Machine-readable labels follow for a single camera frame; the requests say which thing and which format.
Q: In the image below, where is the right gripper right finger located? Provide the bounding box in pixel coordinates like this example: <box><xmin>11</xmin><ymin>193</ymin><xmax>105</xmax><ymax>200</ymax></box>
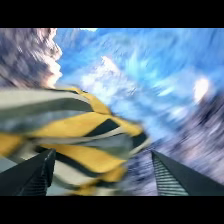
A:
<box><xmin>151</xmin><ymin>149</ymin><xmax>224</xmax><ymax>197</ymax></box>

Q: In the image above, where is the yellow grey striped garment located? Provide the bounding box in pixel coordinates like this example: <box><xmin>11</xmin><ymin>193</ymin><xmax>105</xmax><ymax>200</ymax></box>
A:
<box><xmin>0</xmin><ymin>85</ymin><xmax>152</xmax><ymax>197</ymax></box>

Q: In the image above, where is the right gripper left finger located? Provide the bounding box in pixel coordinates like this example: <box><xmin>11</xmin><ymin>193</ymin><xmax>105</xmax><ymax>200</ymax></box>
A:
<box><xmin>0</xmin><ymin>148</ymin><xmax>57</xmax><ymax>197</ymax></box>

